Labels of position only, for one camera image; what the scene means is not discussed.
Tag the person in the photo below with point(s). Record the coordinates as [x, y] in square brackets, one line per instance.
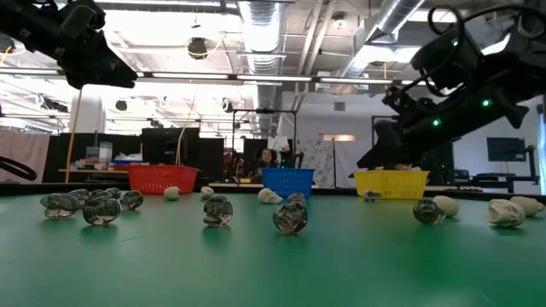
[265, 162]

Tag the yellow plastic basket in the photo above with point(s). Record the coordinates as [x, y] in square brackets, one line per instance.
[394, 185]

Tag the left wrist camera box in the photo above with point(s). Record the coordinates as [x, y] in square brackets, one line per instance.
[81, 17]

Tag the clear glass skull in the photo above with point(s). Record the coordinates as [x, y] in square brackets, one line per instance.
[296, 197]
[83, 195]
[131, 200]
[96, 192]
[59, 205]
[113, 192]
[428, 212]
[101, 210]
[290, 218]
[217, 210]

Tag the black metal gantry frame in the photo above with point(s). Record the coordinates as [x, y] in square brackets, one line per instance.
[264, 111]
[373, 128]

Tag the patterned white sheet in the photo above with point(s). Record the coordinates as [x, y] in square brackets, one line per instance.
[315, 162]

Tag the black wall monitor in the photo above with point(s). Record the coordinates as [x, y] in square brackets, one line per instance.
[506, 149]

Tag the silver ventilation duct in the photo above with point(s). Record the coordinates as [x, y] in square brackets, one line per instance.
[262, 25]
[392, 17]

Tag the black round ceiling fixture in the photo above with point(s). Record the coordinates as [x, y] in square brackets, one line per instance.
[197, 48]

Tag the black ceiling spot lamp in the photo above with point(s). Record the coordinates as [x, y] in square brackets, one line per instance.
[227, 106]
[121, 105]

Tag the black curved hoop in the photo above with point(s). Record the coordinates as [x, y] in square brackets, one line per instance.
[19, 168]

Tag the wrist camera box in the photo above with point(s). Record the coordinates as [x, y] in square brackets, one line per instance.
[405, 100]
[81, 17]

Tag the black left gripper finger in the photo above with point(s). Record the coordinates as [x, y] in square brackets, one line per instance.
[100, 66]

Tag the glowing wall lamp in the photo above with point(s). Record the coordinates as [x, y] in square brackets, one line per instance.
[338, 137]

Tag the green table mat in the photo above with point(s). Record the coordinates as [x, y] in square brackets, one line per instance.
[273, 264]

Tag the pink curtain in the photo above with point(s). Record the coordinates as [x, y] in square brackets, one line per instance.
[25, 149]

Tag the clear plastic container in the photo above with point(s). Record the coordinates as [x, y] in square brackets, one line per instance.
[106, 151]

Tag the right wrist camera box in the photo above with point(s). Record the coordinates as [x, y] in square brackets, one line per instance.
[405, 100]

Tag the black partition wall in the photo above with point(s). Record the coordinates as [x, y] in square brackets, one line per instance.
[170, 145]

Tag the red plastic basket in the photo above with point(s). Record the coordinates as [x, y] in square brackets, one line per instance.
[162, 179]

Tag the white hanging cloth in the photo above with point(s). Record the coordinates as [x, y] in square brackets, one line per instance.
[278, 145]

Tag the blue plastic basket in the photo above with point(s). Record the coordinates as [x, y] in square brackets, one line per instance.
[288, 181]

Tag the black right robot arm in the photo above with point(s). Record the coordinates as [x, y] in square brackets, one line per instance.
[448, 64]

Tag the wooden work table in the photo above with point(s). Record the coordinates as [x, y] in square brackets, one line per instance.
[85, 170]

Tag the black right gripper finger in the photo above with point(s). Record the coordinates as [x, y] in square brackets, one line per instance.
[384, 147]

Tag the black desk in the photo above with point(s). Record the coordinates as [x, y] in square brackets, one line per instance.
[503, 178]

